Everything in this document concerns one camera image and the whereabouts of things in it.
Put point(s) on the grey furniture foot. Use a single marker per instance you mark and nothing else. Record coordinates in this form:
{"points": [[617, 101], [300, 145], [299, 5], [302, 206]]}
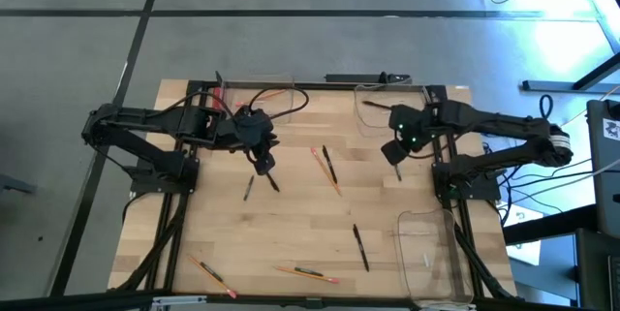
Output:
{"points": [[14, 186]]}

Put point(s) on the black aluminium table frame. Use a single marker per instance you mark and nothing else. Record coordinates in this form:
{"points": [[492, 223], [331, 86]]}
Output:
{"points": [[324, 86]]}

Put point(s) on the grey desk foot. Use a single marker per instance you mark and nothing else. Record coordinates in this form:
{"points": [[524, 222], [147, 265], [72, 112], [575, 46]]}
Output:
{"points": [[547, 86]]}

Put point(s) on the black diagonal desk leg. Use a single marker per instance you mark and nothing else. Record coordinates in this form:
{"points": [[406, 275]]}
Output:
{"points": [[598, 72]]}

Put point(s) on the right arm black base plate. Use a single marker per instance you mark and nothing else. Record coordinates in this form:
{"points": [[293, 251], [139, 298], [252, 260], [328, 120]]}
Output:
{"points": [[484, 190]]}

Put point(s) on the dark grey cabinet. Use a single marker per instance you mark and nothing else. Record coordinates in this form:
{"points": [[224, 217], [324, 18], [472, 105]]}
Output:
{"points": [[608, 180]]}

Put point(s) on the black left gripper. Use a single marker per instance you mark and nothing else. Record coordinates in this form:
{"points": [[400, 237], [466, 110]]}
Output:
{"points": [[253, 132]]}

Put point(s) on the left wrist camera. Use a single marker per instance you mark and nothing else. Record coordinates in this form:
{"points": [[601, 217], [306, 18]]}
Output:
{"points": [[264, 165]]}

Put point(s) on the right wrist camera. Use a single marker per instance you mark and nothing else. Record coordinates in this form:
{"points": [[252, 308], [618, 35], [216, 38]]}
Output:
{"points": [[394, 152]]}

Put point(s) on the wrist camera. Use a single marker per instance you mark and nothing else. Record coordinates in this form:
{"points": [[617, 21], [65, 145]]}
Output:
{"points": [[394, 152], [264, 165]]}

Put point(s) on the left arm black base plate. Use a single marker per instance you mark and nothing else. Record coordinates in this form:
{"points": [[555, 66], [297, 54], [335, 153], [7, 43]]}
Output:
{"points": [[145, 186]]}

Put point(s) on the white paper sheet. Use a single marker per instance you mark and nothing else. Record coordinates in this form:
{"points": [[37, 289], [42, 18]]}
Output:
{"points": [[525, 253]]}

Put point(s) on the black floor beam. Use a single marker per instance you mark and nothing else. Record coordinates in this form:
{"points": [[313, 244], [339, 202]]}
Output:
{"points": [[547, 226]]}

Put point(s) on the red stapler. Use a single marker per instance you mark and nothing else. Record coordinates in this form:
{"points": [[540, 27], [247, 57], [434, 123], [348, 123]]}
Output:
{"points": [[218, 98]]}

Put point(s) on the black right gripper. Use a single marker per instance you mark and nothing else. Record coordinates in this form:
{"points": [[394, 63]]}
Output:
{"points": [[409, 124]]}

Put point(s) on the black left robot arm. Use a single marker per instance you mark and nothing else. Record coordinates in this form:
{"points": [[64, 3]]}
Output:
{"points": [[145, 117]]}

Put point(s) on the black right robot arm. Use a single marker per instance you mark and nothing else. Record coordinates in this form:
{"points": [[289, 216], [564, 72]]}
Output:
{"points": [[508, 124]]}

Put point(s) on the clear plastic bin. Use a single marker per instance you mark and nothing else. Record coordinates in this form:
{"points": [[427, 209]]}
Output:
{"points": [[421, 272], [373, 119], [239, 94]]}

